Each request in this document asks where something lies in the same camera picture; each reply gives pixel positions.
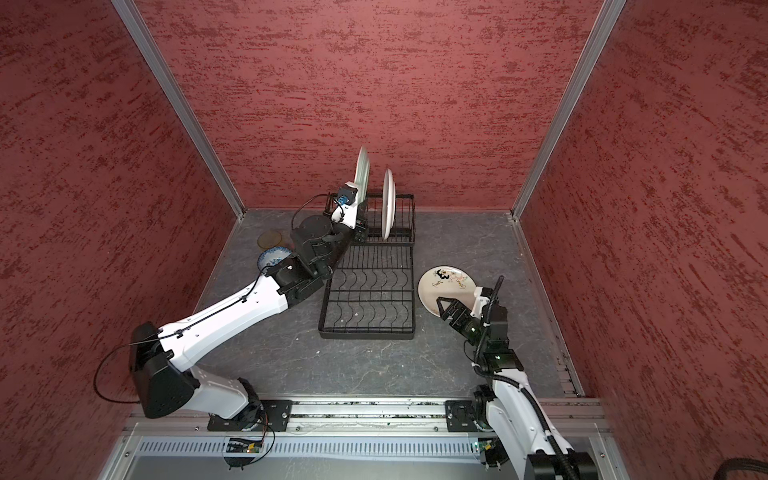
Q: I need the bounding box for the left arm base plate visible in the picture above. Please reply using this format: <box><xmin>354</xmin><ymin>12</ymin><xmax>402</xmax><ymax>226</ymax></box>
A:
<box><xmin>207</xmin><ymin>400</ymin><xmax>293</xmax><ymax>433</ymax></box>

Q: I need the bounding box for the pale green plate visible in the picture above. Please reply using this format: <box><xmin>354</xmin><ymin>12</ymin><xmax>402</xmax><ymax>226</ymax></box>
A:
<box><xmin>354</xmin><ymin>146</ymin><xmax>370</xmax><ymax>204</ymax></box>

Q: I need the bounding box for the right circuit board connector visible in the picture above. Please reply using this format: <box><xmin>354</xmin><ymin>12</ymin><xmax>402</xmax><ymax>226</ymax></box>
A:
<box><xmin>474</xmin><ymin>438</ymin><xmax>509</xmax><ymax>470</ymax></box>

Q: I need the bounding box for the left circuit board connector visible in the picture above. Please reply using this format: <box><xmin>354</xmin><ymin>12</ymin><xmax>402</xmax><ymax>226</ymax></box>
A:
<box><xmin>223</xmin><ymin>438</ymin><xmax>264</xmax><ymax>470</ymax></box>

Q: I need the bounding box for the black wire dish rack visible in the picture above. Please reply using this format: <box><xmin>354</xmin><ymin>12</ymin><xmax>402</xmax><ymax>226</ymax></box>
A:
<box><xmin>318</xmin><ymin>193</ymin><xmax>416</xmax><ymax>340</ymax></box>

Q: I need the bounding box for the right corner aluminium profile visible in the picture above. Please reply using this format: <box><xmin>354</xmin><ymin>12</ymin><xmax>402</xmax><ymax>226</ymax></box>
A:
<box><xmin>511</xmin><ymin>0</ymin><xmax>626</xmax><ymax>222</ymax></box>

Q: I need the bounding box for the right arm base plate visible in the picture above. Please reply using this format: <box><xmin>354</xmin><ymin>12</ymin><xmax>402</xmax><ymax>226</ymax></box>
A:
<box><xmin>444</xmin><ymin>400</ymin><xmax>493</xmax><ymax>433</ymax></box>

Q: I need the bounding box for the white blue floral bowl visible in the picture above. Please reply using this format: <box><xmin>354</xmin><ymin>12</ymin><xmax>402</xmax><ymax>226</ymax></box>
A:
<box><xmin>257</xmin><ymin>246</ymin><xmax>292</xmax><ymax>272</ymax></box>

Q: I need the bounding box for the aluminium rail front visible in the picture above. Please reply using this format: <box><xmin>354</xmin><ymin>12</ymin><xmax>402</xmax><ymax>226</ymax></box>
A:
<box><xmin>122</xmin><ymin>395</ymin><xmax>612</xmax><ymax>437</ymax></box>

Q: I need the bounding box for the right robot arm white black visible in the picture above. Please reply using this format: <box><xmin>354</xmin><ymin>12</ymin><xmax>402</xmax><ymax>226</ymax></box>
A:
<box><xmin>437</xmin><ymin>295</ymin><xmax>599</xmax><ymax>479</ymax></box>

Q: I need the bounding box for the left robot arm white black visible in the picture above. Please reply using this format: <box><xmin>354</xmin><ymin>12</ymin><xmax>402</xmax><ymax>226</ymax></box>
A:
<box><xmin>129</xmin><ymin>213</ymin><xmax>367</xmax><ymax>431</ymax></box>

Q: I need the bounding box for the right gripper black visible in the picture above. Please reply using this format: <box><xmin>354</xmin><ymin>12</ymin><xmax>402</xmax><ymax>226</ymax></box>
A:
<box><xmin>436</xmin><ymin>297</ymin><xmax>488</xmax><ymax>349</ymax></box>

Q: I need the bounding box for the white floral plate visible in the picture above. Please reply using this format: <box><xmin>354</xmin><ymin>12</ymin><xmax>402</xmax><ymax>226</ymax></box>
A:
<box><xmin>381</xmin><ymin>169</ymin><xmax>396</xmax><ymax>240</ymax></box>

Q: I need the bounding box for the circuit board connector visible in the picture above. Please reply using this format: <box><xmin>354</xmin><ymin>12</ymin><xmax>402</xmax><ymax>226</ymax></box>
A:
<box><xmin>474</xmin><ymin>438</ymin><xmax>509</xmax><ymax>470</ymax></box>
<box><xmin>223</xmin><ymin>438</ymin><xmax>264</xmax><ymax>470</ymax></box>

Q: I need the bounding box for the white slotted cable duct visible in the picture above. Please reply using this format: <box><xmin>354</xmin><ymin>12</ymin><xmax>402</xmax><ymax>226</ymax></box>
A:
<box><xmin>135</xmin><ymin>436</ymin><xmax>479</xmax><ymax>463</ymax></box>

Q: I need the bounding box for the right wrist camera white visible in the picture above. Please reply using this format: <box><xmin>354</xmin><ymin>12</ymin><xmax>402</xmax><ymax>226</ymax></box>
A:
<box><xmin>471</xmin><ymin>287</ymin><xmax>494</xmax><ymax>320</ymax></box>

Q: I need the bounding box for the black corrugated cable hose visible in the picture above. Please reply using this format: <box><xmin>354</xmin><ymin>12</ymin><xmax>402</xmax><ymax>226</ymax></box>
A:
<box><xmin>473</xmin><ymin>274</ymin><xmax>583</xmax><ymax>480</ymax></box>

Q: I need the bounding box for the amber transparent cup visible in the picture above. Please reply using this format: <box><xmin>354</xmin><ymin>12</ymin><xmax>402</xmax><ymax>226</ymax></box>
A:
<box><xmin>257</xmin><ymin>230</ymin><xmax>283</xmax><ymax>250</ymax></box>

